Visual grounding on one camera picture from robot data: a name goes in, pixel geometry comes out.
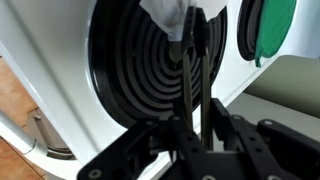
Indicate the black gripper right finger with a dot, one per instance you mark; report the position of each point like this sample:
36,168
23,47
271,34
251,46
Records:
201,45

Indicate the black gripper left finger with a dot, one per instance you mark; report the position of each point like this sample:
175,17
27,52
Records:
187,43

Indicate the white tissue paper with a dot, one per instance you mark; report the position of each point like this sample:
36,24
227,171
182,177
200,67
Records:
169,15

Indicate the green round pad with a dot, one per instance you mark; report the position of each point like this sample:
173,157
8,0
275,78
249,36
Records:
275,21

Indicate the black coil burner front right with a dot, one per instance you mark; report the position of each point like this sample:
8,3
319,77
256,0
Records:
132,73

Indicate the white electric stove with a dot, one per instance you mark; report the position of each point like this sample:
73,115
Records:
46,44

